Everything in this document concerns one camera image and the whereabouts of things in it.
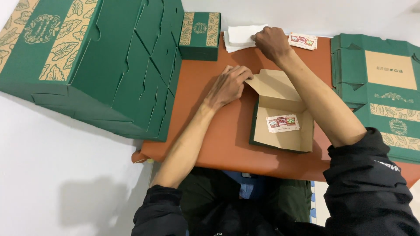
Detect green cardboard box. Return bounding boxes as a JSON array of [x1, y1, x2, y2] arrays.
[[244, 69, 314, 154]]

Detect small pile of printed cards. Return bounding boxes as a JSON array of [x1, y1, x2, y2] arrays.
[[288, 32, 318, 51]]

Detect person's right hand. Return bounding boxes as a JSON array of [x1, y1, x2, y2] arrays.
[[251, 26, 294, 65]]

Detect person's left hand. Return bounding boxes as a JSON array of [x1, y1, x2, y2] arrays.
[[205, 65, 255, 108]]

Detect stack of white paper sheets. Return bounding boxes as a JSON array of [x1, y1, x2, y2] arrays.
[[223, 24, 268, 54]]

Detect dark green trousers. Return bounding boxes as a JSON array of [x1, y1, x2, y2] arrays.
[[177, 167, 312, 236]]

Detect blue cloth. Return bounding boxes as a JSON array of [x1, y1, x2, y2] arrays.
[[222, 170, 267, 200]]

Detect black jacket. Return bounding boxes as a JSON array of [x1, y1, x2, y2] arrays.
[[131, 127, 420, 236]]

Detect closed green patterned box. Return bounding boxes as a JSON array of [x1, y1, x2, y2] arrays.
[[178, 12, 221, 62]]

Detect stack of flat unfolded boxes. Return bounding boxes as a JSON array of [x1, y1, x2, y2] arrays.
[[330, 33, 420, 164]]

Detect big stack of green boxes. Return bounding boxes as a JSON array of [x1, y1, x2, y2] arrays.
[[0, 0, 185, 142]]

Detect printed card with pictures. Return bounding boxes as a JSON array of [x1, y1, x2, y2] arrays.
[[266, 114, 301, 134]]

